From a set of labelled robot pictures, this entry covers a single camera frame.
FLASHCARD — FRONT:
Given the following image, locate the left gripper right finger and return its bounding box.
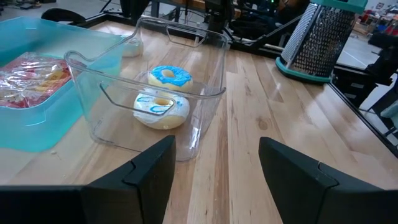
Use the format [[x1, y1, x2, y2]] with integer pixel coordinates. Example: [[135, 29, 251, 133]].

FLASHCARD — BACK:
[[258, 136, 398, 224]]

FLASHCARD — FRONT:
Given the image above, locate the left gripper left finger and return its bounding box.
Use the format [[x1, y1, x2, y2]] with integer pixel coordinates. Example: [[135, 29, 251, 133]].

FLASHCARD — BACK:
[[0, 135, 177, 224]]

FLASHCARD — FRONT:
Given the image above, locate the white frosted toy donut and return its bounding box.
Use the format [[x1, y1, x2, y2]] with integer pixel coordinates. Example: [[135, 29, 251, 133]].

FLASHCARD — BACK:
[[132, 91, 190, 131]]

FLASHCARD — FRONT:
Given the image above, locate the blue frosted toy donut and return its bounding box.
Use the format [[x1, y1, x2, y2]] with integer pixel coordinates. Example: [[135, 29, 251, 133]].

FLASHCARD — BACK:
[[147, 64, 193, 94]]

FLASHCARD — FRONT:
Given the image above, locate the red snack packet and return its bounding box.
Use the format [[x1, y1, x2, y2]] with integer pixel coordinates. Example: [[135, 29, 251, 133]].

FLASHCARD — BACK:
[[0, 52, 74, 109]]

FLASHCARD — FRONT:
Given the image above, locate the teal plastic bin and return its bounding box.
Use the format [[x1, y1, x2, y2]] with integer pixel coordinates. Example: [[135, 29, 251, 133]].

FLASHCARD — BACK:
[[0, 16, 125, 153]]

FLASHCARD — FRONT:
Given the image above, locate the clear plastic bin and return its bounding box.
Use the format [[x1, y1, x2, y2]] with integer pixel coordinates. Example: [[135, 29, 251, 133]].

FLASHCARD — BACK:
[[63, 17, 231, 162]]

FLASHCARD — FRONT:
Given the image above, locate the green frosted toy donut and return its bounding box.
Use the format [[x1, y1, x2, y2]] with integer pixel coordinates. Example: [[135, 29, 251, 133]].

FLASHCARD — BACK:
[[122, 35, 144, 58]]

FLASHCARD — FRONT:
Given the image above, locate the teal metal box grater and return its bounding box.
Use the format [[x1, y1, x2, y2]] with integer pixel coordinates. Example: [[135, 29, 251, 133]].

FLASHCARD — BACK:
[[275, 0, 369, 84]]

